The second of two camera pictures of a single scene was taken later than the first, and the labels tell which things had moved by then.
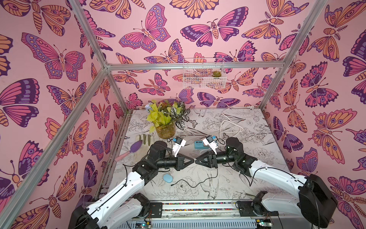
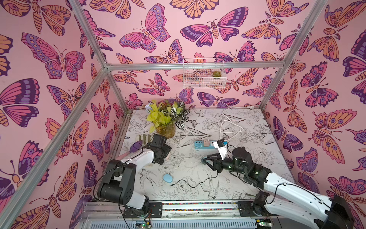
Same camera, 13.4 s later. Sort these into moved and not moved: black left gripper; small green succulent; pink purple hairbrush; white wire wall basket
Moved: black left gripper
Not moved: small green succulent; white wire wall basket; pink purple hairbrush
